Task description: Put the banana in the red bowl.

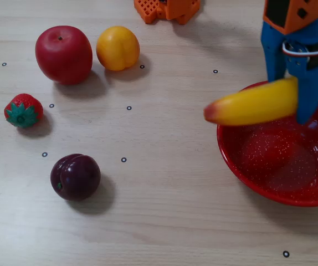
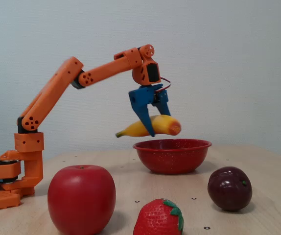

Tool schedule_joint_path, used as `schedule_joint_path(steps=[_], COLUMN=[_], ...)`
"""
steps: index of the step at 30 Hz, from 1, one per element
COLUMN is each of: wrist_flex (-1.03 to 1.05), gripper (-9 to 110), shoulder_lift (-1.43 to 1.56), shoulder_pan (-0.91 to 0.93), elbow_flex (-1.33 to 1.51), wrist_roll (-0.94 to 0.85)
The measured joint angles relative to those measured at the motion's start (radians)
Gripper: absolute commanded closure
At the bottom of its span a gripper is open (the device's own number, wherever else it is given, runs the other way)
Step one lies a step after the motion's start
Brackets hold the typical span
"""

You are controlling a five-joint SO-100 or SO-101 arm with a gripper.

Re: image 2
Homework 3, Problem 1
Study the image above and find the red speckled bowl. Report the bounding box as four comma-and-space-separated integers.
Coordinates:
132, 139, 212, 175

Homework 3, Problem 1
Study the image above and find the red toy apple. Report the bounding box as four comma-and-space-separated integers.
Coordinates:
47, 164, 117, 235

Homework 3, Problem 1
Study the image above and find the dark purple toy plum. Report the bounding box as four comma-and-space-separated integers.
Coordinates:
207, 166, 253, 212

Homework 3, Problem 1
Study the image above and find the red white servo cable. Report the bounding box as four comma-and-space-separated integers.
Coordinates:
155, 76, 172, 93

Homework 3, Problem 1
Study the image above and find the red toy strawberry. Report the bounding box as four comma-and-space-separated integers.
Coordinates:
133, 198, 185, 235

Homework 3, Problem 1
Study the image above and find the yellow toy banana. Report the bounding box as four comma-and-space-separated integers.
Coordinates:
115, 114, 182, 139

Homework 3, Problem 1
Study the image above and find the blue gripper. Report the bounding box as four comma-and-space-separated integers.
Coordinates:
128, 83, 171, 138

